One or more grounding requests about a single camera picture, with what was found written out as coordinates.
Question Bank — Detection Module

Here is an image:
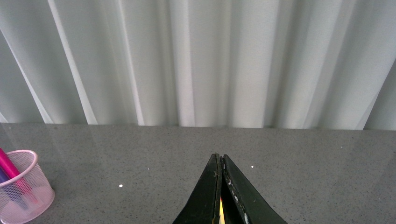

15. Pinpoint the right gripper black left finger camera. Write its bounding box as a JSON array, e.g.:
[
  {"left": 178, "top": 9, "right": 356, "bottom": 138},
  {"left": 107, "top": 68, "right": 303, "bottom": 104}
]
[{"left": 173, "top": 153, "right": 222, "bottom": 224}]

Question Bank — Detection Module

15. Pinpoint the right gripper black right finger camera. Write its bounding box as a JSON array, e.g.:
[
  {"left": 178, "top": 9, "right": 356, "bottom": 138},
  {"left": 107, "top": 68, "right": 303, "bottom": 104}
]
[{"left": 220, "top": 154, "right": 286, "bottom": 224}]

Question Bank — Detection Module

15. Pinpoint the yellow marker pen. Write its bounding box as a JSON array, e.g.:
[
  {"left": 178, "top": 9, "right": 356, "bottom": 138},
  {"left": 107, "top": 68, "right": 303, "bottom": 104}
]
[{"left": 219, "top": 199, "right": 225, "bottom": 224}]

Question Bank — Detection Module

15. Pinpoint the purple marker pen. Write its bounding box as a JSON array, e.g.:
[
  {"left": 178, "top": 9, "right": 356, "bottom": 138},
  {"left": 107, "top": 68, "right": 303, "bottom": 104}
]
[{"left": 0, "top": 169, "right": 28, "bottom": 210}]

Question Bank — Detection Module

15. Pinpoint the pink marker pen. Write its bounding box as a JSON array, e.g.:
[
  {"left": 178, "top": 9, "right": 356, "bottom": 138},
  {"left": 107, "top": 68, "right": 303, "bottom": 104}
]
[{"left": 0, "top": 148, "right": 38, "bottom": 203}]

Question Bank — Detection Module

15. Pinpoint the pink mesh cup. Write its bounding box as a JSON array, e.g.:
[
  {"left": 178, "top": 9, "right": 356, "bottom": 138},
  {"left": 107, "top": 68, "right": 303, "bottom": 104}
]
[{"left": 0, "top": 150, "right": 55, "bottom": 224}]

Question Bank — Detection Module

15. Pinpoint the white curtain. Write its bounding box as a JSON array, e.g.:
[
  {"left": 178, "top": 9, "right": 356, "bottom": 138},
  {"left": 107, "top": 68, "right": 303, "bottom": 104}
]
[{"left": 0, "top": 0, "right": 396, "bottom": 130}]

